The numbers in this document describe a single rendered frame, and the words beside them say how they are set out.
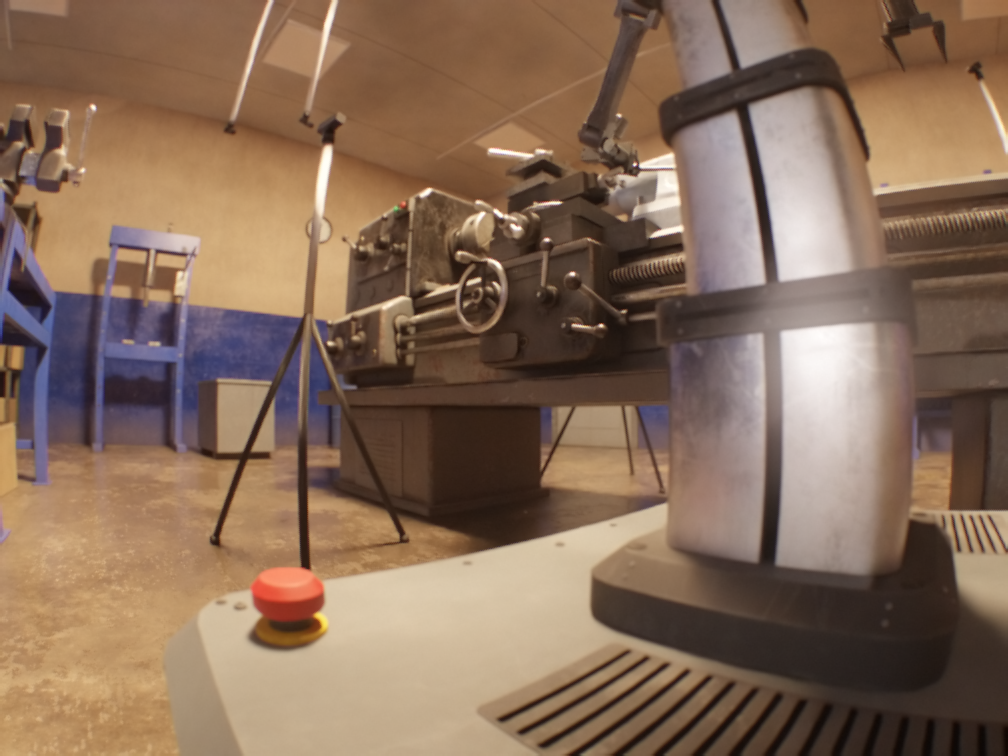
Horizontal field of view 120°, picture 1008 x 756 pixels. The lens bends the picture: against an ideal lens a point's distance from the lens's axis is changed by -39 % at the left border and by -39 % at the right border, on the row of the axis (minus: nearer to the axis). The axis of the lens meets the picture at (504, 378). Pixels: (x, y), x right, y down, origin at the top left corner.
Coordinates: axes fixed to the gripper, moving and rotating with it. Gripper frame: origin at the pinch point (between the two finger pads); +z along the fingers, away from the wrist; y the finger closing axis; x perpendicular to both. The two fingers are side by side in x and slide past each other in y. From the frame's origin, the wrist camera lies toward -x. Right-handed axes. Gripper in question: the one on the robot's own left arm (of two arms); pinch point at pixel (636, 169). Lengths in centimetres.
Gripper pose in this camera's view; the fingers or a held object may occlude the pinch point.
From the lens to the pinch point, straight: 152.9
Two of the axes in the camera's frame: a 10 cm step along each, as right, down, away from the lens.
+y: -1.9, 9.7, 1.2
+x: 6.8, 2.2, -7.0
